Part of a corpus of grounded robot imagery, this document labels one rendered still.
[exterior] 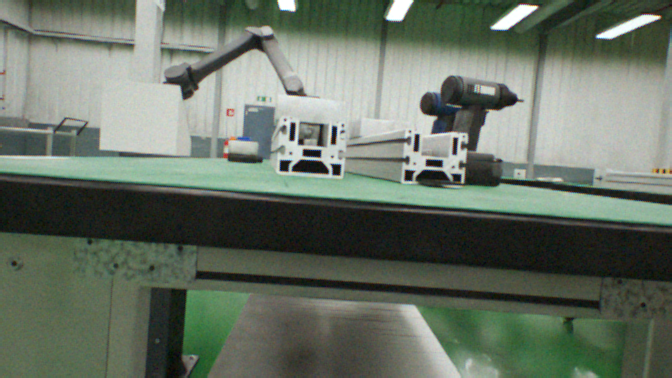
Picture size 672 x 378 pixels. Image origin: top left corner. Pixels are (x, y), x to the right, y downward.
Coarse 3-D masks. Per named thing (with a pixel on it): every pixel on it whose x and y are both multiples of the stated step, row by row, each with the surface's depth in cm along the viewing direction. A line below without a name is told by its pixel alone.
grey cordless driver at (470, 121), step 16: (448, 80) 94; (464, 80) 92; (480, 80) 95; (448, 96) 93; (464, 96) 93; (480, 96) 94; (496, 96) 95; (512, 96) 98; (464, 112) 95; (480, 112) 96; (464, 128) 95; (480, 128) 96; (464, 144) 95; (480, 160) 95; (464, 176) 93; (480, 176) 94; (496, 176) 96
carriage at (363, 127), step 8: (360, 120) 103; (368, 120) 102; (376, 120) 102; (352, 128) 112; (360, 128) 102; (368, 128) 102; (376, 128) 103; (384, 128) 103; (392, 128) 103; (400, 128) 103; (352, 136) 111; (360, 136) 103
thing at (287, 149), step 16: (288, 128) 68; (320, 128) 80; (336, 128) 70; (272, 144) 122; (288, 144) 68; (304, 144) 72; (320, 144) 78; (336, 144) 69; (272, 160) 104; (288, 160) 80; (304, 160) 105; (320, 160) 71; (336, 160) 69; (320, 176) 69; (336, 176) 69
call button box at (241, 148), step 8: (232, 144) 129; (240, 144) 130; (248, 144) 130; (256, 144) 130; (232, 152) 130; (240, 152) 130; (248, 152) 130; (256, 152) 131; (232, 160) 130; (240, 160) 130; (248, 160) 130; (256, 160) 131
